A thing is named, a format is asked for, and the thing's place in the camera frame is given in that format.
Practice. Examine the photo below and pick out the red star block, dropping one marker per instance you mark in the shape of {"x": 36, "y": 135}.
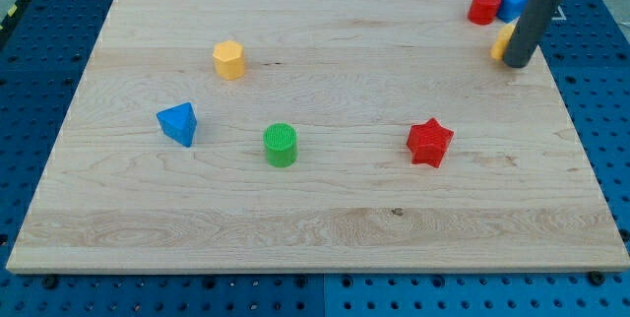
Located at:
{"x": 429, "y": 142}

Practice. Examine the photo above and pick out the green cylinder block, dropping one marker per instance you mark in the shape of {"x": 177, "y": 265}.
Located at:
{"x": 280, "y": 142}

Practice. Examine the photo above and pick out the light wooden board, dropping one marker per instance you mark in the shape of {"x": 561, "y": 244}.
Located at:
{"x": 514, "y": 192}

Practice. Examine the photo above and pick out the yellow hexagonal prism block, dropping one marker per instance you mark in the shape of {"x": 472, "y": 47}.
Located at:
{"x": 229, "y": 60}

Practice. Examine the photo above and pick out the blue triangular prism block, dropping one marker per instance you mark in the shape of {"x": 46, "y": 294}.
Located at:
{"x": 178, "y": 123}

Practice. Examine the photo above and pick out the red cylinder block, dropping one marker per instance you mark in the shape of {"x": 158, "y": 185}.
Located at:
{"x": 483, "y": 12}

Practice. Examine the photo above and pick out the blue cube block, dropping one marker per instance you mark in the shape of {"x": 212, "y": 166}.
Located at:
{"x": 510, "y": 10}

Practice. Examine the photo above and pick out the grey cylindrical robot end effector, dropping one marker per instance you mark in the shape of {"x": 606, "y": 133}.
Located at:
{"x": 529, "y": 31}

